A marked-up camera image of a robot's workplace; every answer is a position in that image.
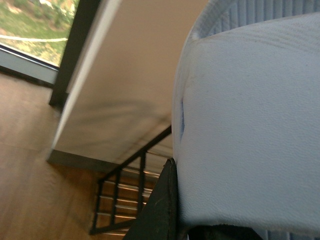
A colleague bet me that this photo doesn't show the light blue slipper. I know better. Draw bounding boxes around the light blue slipper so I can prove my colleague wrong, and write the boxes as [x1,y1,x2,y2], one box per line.
[172,0,320,240]

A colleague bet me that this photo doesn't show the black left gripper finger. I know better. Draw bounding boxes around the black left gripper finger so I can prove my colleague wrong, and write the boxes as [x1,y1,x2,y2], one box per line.
[124,158,178,240]

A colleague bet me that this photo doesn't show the black metal shoe rack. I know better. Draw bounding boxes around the black metal shoe rack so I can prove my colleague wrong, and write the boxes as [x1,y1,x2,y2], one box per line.
[89,126,172,237]

